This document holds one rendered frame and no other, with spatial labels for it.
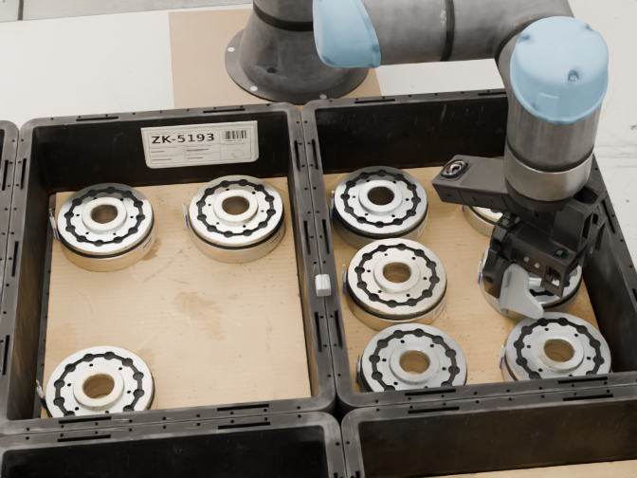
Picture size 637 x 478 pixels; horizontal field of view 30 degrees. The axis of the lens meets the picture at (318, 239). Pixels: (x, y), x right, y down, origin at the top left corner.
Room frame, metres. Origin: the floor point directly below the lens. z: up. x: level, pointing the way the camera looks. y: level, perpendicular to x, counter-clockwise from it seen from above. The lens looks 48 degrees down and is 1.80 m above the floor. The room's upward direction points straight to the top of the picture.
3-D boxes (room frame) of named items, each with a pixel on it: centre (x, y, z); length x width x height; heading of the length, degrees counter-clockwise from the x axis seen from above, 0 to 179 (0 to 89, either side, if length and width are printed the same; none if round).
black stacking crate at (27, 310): (0.76, 0.15, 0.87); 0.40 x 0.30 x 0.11; 6
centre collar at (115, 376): (0.64, 0.21, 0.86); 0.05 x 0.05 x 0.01
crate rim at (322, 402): (0.76, 0.15, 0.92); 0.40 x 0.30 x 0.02; 6
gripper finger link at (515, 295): (0.73, -0.20, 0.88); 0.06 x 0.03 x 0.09; 50
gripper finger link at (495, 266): (0.74, -0.18, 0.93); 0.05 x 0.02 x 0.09; 140
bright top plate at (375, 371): (0.67, -0.09, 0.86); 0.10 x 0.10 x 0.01
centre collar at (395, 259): (0.78, -0.08, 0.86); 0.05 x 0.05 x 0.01
